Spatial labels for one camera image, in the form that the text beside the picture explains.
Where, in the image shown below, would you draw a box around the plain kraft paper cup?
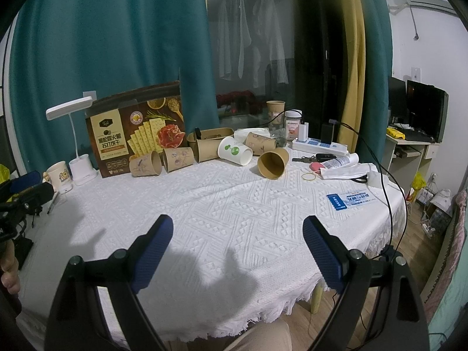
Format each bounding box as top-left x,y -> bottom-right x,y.
196,138 -> 222,163

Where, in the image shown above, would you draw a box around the kraft cup lying leftmost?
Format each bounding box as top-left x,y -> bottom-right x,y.
129,151 -> 163,178

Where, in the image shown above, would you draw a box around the kraft cup lying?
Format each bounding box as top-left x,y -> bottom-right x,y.
163,147 -> 194,173
129,151 -> 163,178
245,133 -> 276,156

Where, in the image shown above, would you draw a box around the kraft cup open mouth front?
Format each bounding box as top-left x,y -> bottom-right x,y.
257,148 -> 290,180

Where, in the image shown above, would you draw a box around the kraft cup lying behind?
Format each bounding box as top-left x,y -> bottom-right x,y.
245,133 -> 276,156

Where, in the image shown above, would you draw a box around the white cup green dots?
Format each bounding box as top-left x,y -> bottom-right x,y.
217,136 -> 253,166

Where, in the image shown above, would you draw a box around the upright kraft cup back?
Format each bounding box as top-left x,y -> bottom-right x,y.
266,100 -> 285,125

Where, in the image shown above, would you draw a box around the person left hand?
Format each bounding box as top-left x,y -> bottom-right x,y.
1,240 -> 21,295

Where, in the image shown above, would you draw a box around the blue white leaflet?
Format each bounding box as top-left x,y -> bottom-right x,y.
326,190 -> 376,211

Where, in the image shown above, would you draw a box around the cream cartoon mug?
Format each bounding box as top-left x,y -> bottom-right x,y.
43,161 -> 73,193

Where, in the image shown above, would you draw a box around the white desk lamp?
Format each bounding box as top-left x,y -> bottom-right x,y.
45,96 -> 98,186

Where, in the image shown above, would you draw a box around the yellow rubber band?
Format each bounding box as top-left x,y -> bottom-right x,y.
302,172 -> 317,181

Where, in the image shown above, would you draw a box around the white textured tablecloth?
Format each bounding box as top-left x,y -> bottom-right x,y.
20,159 -> 405,341

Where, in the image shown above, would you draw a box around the black car key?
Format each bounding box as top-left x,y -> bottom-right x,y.
315,153 -> 336,162

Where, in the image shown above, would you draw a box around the white tube bottle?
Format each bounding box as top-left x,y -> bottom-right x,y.
322,153 -> 359,169

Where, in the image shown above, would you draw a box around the white power strip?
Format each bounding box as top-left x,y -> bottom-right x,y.
291,138 -> 349,156

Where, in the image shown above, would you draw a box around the white desk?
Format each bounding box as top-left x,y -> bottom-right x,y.
381,135 -> 439,193

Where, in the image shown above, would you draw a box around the white charger adapter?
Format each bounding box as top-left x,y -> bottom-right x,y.
297,122 -> 309,142

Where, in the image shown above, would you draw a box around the yellow teal curtain right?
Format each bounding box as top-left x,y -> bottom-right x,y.
328,0 -> 393,162

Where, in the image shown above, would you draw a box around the brown cracker box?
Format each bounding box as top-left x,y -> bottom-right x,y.
85,81 -> 187,178

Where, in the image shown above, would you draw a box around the clear jar white lid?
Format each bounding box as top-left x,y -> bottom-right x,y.
284,109 -> 302,141

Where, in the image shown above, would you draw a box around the kraft paper tray box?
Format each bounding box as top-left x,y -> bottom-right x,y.
186,128 -> 234,149

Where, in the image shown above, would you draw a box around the black monitor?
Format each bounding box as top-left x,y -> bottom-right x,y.
405,80 -> 449,143

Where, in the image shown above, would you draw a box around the teal curtain left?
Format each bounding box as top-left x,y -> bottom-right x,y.
9,0 -> 219,172

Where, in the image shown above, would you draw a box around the black cable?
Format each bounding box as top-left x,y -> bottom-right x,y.
328,118 -> 409,260

